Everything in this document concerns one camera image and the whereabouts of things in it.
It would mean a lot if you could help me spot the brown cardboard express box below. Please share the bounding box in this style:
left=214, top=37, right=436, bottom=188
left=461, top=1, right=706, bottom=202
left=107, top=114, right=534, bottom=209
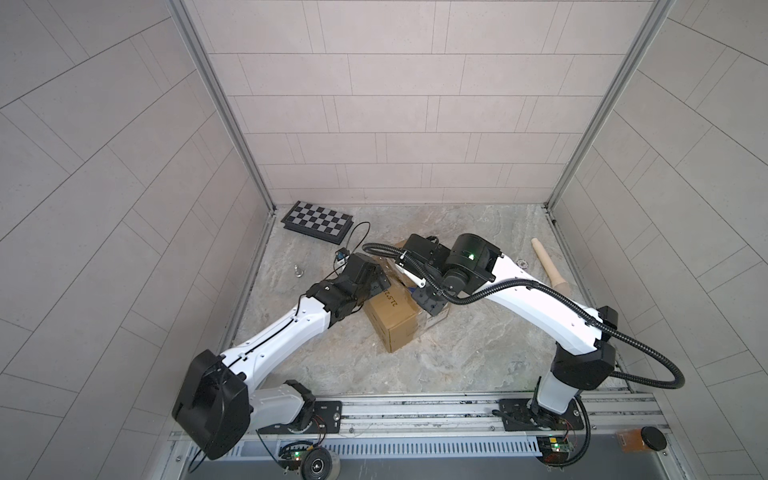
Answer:
left=363, top=257, right=451, bottom=353

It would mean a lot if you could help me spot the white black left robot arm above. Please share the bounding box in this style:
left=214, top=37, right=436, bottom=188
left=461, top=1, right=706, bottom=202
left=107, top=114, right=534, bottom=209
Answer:
left=172, top=264, right=390, bottom=460

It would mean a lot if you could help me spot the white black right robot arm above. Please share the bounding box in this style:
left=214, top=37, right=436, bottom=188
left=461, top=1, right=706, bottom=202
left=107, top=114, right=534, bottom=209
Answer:
left=395, top=233, right=617, bottom=429

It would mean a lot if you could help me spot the black white chessboard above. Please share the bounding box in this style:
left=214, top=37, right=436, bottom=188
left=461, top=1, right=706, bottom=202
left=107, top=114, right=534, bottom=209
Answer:
left=281, top=201, right=353, bottom=245

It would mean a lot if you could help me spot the round black speaker device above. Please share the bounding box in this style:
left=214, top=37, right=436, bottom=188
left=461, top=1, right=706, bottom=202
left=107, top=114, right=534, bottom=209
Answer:
left=278, top=441, right=341, bottom=480

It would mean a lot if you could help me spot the green circuit board right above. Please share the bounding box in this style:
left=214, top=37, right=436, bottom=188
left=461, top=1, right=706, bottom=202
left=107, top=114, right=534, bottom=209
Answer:
left=536, top=436, right=572, bottom=465

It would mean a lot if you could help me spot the brown jar black lid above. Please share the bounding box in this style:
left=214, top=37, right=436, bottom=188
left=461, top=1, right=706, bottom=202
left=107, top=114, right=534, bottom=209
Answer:
left=616, top=426, right=668, bottom=453

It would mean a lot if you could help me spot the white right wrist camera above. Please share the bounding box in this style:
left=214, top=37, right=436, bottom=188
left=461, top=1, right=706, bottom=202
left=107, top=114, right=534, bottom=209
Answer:
left=395, top=252, right=427, bottom=288

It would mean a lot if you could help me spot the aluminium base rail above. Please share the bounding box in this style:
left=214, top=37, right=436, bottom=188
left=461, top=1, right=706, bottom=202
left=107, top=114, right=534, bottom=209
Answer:
left=155, top=389, right=685, bottom=479

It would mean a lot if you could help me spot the cream plastic handle tool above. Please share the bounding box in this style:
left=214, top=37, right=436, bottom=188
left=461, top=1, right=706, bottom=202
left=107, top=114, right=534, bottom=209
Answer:
left=531, top=238, right=572, bottom=297

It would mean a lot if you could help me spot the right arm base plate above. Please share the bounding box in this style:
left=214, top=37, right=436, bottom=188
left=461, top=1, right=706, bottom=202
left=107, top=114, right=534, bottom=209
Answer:
left=492, top=399, right=585, bottom=432

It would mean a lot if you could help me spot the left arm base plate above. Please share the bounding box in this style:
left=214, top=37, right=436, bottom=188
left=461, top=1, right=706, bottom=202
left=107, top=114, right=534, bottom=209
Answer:
left=258, top=400, right=343, bottom=435

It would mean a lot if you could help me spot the black corrugated cable conduit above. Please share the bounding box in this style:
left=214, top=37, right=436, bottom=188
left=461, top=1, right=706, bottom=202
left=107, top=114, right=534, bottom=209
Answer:
left=362, top=242, right=686, bottom=469

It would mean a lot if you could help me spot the aluminium corner post left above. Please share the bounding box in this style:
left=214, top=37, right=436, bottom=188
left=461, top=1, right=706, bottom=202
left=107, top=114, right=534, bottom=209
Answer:
left=167, top=0, right=276, bottom=216

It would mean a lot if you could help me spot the aluminium corner post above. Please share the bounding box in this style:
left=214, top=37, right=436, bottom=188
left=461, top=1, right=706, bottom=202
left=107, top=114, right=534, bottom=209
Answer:
left=544, top=0, right=676, bottom=216
left=167, top=0, right=276, bottom=216

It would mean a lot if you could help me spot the aluminium corner post right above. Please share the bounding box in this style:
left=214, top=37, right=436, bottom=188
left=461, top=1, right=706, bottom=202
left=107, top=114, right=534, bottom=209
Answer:
left=544, top=0, right=676, bottom=216

